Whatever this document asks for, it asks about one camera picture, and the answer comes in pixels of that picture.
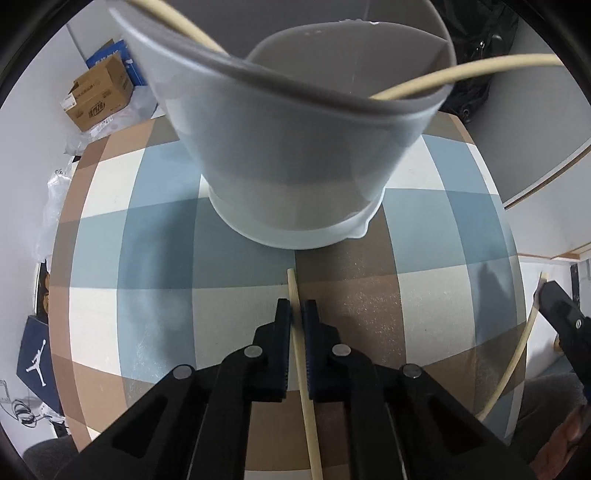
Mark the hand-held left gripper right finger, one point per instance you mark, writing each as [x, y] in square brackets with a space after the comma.
[311, 355]

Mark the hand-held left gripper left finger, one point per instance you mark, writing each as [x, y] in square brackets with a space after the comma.
[282, 350]

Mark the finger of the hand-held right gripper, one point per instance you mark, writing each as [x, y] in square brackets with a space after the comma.
[568, 327]

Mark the pale wooden chopstick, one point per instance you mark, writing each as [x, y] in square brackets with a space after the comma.
[461, 72]
[184, 26]
[530, 332]
[292, 286]

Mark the white utensil holder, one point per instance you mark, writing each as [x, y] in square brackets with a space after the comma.
[286, 161]

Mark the person's right hand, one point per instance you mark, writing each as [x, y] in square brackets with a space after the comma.
[568, 443]

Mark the grey pants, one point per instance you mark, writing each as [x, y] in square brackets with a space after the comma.
[549, 392]

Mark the checkered tablecloth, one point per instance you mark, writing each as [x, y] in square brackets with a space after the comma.
[161, 240]

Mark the tan boot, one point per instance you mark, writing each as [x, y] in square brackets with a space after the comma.
[45, 295]

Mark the navy shoe box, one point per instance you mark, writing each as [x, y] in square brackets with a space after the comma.
[37, 360]

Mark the clear plastic bag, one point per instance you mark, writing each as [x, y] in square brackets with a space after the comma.
[57, 194]

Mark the grey plastic mailing bag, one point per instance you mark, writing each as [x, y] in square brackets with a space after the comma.
[143, 104]

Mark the black backpack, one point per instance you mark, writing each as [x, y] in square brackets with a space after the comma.
[471, 41]

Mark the brown cardboard box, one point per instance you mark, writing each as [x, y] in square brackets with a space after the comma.
[99, 99]

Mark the blue cardboard box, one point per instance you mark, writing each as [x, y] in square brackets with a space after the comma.
[108, 51]

